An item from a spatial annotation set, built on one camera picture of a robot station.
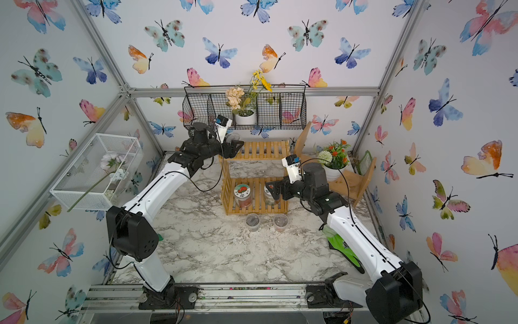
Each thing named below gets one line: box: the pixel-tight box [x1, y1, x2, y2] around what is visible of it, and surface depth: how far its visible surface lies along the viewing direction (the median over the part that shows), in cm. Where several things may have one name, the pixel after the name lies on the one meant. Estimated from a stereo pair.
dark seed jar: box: [245, 213, 262, 233], surface depth 89 cm
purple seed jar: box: [225, 132, 241, 146], surface depth 81 cm
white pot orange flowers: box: [317, 139, 351, 182], surface depth 91 cm
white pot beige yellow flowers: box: [225, 69, 274, 126], surface depth 86 cm
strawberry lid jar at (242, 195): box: [233, 183, 253, 208], surface depth 93 cm
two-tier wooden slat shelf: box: [219, 139, 291, 216], surface depth 98 cm
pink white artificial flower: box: [66, 153, 130, 213], surface depth 74 cm
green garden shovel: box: [322, 224, 365, 275], surface depth 86 cm
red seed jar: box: [273, 213, 289, 233], surface depth 88 cm
